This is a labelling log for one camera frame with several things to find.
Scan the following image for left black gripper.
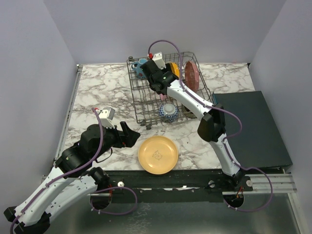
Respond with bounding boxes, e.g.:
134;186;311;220
92;121;141;160

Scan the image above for grey wire dish rack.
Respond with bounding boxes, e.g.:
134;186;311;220
127;52;215;130

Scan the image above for red blue patterned bowl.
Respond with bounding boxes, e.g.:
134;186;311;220
159;103;179;123

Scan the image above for blue mug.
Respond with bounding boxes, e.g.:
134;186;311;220
131;58;148;79

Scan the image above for pink dotted plate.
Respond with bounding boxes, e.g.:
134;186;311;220
185;60;199;93

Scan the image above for tan bear print plate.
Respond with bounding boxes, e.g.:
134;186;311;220
138;136;179;175

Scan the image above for plain pink plate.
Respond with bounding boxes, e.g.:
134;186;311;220
160;94;167;100

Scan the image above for dark brown patterned bowl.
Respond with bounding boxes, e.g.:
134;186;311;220
182;105;197;119

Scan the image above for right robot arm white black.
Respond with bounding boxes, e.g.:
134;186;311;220
140;59;244;191

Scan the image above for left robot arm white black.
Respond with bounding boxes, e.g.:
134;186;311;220
4;121;140;234

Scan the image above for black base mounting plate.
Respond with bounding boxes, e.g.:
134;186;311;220
106;169;253;203

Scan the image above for dark blue box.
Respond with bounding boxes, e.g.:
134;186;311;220
214;91;293;169

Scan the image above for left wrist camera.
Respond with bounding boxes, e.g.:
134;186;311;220
99;107;115;129

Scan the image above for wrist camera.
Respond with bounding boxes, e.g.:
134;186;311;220
99;107;115;129
152;52;166;70

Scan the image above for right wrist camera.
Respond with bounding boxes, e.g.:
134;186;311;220
152;52;166;70

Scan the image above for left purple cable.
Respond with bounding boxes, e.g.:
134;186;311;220
9;107;138;234

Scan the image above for aluminium rail frame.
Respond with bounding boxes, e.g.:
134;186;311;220
26;63;300;234

